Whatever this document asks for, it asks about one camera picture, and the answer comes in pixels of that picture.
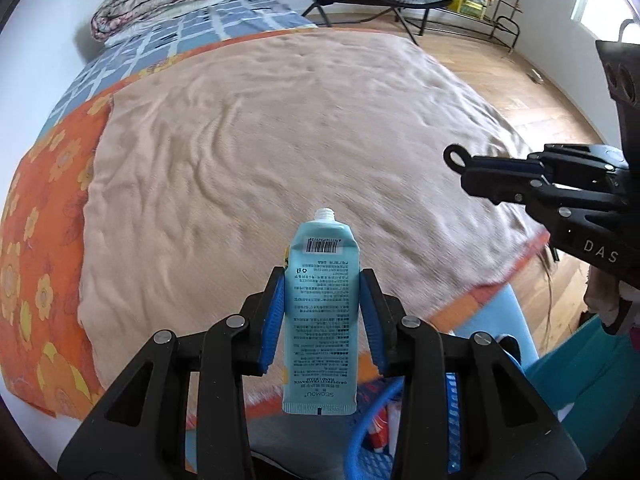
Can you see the yellow storage box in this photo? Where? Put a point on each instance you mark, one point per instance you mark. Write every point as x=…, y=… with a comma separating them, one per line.
x=471, y=2

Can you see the blue plastic mesh basket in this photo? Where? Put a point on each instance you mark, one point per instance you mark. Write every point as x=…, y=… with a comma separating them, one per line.
x=357, y=430

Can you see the teal furniture panel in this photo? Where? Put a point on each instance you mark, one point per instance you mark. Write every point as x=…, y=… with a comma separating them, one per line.
x=590, y=365

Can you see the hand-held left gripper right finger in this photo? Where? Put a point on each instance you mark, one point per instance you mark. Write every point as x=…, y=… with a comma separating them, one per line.
x=374, y=320

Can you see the metal drying rack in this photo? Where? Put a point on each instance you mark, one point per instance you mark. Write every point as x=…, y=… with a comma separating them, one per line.
x=505, y=15

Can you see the light blue cream tube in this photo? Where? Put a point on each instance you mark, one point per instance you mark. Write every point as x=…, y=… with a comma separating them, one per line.
x=320, y=310

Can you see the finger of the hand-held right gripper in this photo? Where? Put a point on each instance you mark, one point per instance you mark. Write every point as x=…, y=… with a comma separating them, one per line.
x=492, y=182
x=510, y=157

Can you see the beige fringed blanket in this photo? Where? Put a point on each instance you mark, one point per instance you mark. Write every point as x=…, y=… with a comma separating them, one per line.
x=300, y=135

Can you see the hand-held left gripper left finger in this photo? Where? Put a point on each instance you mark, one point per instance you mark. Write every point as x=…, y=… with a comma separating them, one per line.
x=272, y=320

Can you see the small dark floor object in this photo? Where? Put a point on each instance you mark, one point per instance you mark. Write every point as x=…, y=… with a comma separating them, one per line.
x=536, y=77

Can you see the orange floral bedsheet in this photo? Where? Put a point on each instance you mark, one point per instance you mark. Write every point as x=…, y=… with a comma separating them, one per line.
x=40, y=260

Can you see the blue checked bedsheet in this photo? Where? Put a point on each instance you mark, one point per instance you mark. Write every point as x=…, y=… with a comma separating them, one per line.
x=165, y=35

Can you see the light blue bed frame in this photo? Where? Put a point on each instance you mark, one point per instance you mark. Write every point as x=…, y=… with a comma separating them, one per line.
x=495, y=315

